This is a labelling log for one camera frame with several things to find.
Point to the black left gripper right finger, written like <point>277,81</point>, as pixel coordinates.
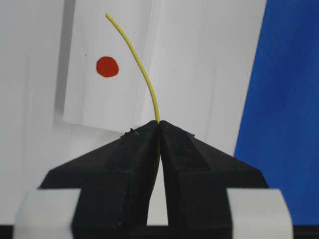
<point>196,176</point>

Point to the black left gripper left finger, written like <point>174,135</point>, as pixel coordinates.
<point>116,181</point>

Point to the red dot mark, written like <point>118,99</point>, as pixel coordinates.
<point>107,67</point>

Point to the blue table cloth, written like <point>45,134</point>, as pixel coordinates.
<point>279,131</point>

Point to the white work board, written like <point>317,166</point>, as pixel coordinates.
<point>54,106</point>

